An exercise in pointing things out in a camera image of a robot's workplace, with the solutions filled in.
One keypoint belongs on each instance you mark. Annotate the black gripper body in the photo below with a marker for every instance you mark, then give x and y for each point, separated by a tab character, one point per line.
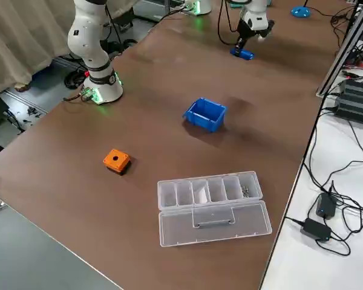
246	36

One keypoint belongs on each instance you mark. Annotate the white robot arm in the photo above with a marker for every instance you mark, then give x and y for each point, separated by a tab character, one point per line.
87	39
201	6

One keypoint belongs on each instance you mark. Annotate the blue storage box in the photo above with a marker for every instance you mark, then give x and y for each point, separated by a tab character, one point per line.
204	116

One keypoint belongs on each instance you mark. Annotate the orange and black button box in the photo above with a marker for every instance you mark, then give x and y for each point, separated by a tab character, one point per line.
115	158

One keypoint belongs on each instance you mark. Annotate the blue desk lamp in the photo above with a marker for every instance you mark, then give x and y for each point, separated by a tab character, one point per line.
299	12

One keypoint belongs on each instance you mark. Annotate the black finned power supply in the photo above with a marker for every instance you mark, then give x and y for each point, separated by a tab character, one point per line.
354	111
360	90

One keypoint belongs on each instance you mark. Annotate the pile of small screws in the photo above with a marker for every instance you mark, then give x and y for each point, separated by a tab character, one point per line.
246	188

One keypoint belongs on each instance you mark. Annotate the clear plastic organizer case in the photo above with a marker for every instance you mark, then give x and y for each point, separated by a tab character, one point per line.
214	217

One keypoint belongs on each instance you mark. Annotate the black adapter with blue light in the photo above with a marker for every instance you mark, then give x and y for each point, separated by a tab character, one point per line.
326	207

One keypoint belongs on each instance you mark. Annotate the black power adapter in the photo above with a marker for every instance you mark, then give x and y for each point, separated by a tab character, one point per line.
316	229

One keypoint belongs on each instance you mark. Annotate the beige curtain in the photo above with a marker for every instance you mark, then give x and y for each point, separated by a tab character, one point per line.
24	36

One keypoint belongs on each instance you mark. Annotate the aluminium profile post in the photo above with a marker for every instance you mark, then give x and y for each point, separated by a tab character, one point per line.
342	51

